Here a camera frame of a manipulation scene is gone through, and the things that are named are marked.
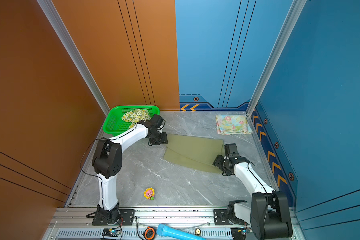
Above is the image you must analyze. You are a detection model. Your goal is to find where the left green circuit board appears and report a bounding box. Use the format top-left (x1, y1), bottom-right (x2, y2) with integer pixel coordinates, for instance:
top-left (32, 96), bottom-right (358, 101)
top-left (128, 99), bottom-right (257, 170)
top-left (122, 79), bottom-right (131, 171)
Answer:
top-left (101, 228), bottom-right (123, 240)

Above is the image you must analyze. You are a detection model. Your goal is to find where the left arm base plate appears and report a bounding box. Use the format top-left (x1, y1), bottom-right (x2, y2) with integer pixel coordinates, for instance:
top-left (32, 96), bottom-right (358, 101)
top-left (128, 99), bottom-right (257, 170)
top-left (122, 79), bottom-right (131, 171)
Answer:
top-left (92, 209), bottom-right (135, 227)

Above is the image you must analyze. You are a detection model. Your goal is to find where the green circuit board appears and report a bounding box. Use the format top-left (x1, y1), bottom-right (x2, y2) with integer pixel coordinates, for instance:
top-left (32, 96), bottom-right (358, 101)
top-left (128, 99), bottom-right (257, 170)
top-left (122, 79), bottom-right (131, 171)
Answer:
top-left (238, 227), bottom-right (252, 236)
top-left (101, 228), bottom-right (123, 240)

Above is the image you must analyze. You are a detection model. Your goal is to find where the green plastic basket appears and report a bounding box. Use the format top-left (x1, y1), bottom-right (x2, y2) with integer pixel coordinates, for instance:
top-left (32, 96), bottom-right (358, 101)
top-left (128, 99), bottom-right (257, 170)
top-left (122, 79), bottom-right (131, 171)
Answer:
top-left (103, 105), bottom-right (160, 136)

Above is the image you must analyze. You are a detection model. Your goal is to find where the pastel floral skirt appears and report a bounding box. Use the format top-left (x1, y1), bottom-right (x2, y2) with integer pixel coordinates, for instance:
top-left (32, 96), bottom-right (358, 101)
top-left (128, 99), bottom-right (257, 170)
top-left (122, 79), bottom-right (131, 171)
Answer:
top-left (216, 115), bottom-right (253, 135)

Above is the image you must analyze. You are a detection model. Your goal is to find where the blue cylindrical flashlight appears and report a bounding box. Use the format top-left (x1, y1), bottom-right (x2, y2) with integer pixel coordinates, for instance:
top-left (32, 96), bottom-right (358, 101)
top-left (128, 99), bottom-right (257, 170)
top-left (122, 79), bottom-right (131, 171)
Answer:
top-left (157, 224), bottom-right (205, 240)

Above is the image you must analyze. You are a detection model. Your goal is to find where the orange black tape measure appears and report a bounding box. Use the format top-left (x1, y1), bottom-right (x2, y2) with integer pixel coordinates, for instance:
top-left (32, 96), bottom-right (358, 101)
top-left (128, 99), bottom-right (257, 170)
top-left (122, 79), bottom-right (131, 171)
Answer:
top-left (143, 227), bottom-right (156, 240)

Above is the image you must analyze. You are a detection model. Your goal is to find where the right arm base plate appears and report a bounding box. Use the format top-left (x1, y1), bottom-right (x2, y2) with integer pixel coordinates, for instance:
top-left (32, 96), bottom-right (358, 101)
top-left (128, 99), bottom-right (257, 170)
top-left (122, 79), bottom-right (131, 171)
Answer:
top-left (213, 209), bottom-right (245, 226)

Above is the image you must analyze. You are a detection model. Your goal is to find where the olive green skirt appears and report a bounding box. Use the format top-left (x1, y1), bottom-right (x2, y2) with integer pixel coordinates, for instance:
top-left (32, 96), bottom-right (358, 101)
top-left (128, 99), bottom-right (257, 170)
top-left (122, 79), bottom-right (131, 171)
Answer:
top-left (164, 134), bottom-right (224, 174)

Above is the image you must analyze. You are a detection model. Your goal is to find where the yellow green patterned skirt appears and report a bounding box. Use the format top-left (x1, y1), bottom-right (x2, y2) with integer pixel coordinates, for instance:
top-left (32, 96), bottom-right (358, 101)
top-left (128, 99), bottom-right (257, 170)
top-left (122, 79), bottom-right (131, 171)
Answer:
top-left (121, 109), bottom-right (152, 129)

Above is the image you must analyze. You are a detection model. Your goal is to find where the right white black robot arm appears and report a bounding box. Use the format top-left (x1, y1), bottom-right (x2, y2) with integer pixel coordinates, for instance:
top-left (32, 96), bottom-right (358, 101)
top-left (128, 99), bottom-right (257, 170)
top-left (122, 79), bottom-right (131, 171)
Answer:
top-left (213, 144), bottom-right (293, 240)

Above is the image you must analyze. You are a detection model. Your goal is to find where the right green circuit board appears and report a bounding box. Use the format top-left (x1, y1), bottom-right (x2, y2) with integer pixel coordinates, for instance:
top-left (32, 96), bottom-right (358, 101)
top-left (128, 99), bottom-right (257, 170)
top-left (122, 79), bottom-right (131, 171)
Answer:
top-left (238, 227), bottom-right (252, 236)

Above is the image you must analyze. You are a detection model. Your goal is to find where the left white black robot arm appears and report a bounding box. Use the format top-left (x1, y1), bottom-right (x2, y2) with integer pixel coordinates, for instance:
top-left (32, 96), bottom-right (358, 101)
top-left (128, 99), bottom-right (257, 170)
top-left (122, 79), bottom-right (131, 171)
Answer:
top-left (88, 114), bottom-right (168, 226)

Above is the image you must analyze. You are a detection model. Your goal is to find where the yellow flower toy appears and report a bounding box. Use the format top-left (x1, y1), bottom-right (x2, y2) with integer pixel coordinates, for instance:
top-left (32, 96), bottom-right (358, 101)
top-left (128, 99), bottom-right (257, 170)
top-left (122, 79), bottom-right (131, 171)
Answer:
top-left (144, 188), bottom-right (155, 201)

